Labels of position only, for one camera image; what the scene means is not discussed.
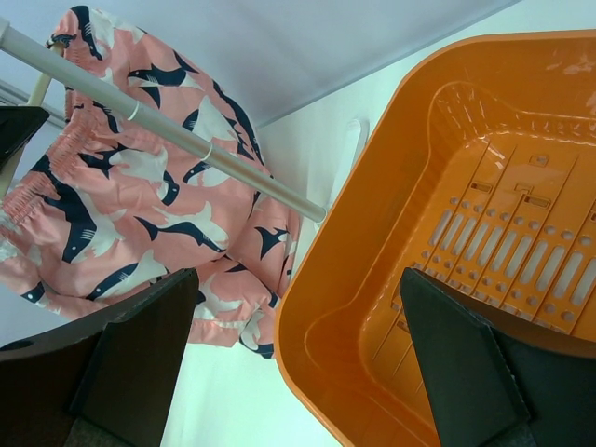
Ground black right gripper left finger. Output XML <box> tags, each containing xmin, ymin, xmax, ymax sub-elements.
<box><xmin>1</xmin><ymin>269</ymin><xmax>198</xmax><ymax>446</ymax></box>

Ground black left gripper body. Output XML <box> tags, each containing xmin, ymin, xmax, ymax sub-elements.
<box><xmin>0</xmin><ymin>105</ymin><xmax>50</xmax><ymax>169</ymax></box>

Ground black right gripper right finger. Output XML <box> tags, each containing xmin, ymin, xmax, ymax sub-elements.
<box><xmin>400</xmin><ymin>268</ymin><xmax>595</xmax><ymax>446</ymax></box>

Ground wooden clothes hanger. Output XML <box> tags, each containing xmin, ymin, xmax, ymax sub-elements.
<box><xmin>0</xmin><ymin>41</ymin><xmax>69</xmax><ymax>210</ymax></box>

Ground pink shark print shorts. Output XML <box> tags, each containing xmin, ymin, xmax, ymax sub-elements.
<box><xmin>1</xmin><ymin>6</ymin><xmax>300</xmax><ymax>359</ymax></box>

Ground metal clothes rack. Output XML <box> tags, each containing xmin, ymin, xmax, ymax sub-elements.
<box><xmin>1</xmin><ymin>19</ymin><xmax>351</xmax><ymax>224</ymax></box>

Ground orange plastic basket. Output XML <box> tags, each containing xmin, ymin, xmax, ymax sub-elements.
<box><xmin>275</xmin><ymin>30</ymin><xmax>595</xmax><ymax>446</ymax></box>

